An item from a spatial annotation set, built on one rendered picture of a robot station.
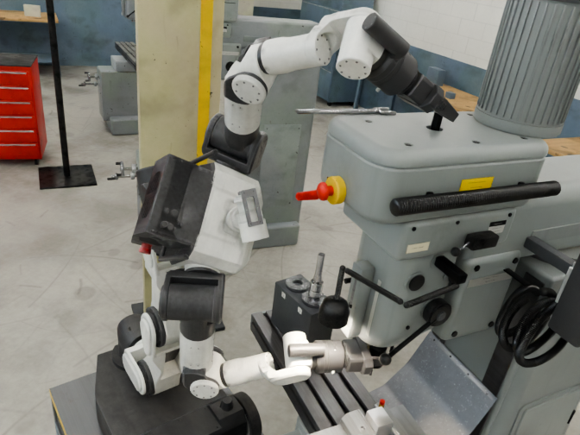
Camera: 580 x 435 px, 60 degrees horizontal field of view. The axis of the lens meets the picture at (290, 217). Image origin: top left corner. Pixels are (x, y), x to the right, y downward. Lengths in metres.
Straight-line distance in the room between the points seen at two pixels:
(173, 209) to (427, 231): 0.58
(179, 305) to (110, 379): 1.10
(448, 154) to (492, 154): 0.12
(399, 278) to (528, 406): 0.74
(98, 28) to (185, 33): 7.37
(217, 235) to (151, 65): 1.53
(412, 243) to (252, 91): 0.47
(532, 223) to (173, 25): 1.89
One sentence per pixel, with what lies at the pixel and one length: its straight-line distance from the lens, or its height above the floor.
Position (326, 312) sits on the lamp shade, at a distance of 1.19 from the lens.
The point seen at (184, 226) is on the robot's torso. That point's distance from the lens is 1.22.
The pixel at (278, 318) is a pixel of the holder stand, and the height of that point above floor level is 0.97.
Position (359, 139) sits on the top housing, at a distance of 1.02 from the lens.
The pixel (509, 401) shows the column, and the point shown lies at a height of 1.08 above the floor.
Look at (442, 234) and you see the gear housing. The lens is 1.15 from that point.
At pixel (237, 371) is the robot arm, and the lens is 1.44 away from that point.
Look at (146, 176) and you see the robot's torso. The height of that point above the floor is 1.53.
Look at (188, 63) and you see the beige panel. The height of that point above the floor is 1.65.
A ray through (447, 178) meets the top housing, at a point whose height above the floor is 1.83.
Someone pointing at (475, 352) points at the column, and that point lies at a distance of 1.73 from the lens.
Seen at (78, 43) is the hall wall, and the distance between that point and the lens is 9.99.
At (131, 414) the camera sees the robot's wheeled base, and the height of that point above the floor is 0.57.
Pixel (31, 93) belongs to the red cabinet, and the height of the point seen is 0.75.
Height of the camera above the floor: 2.19
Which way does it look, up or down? 28 degrees down
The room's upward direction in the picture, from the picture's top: 7 degrees clockwise
